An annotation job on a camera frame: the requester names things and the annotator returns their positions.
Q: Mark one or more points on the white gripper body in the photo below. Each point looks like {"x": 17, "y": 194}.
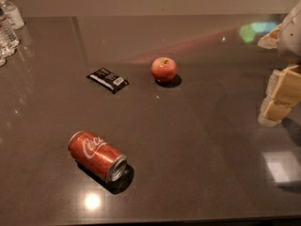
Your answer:
{"x": 292, "y": 37}

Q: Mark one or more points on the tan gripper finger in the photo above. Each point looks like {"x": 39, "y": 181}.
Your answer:
{"x": 282, "y": 94}
{"x": 269, "y": 41}

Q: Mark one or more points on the red Coca-Cola can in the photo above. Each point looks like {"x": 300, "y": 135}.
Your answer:
{"x": 98, "y": 156}

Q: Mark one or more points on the red apple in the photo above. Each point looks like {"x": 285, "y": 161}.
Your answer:
{"x": 163, "y": 69}

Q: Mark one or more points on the black snack bar wrapper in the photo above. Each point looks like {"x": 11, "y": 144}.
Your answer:
{"x": 109, "y": 80}

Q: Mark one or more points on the clear ribbed water bottle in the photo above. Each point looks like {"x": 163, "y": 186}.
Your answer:
{"x": 8, "y": 38}

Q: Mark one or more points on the clear water bottle white label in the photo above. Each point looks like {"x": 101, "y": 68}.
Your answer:
{"x": 12, "y": 12}

